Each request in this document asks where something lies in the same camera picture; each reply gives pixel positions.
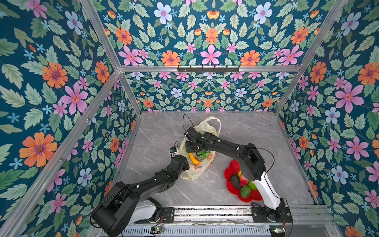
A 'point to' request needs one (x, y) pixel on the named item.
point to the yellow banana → (193, 159)
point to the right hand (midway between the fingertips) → (191, 144)
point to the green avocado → (245, 191)
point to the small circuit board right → (277, 230)
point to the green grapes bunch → (203, 154)
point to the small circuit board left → (157, 229)
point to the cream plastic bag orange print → (196, 172)
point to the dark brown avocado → (235, 179)
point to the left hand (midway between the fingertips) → (188, 158)
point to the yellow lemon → (239, 173)
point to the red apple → (244, 181)
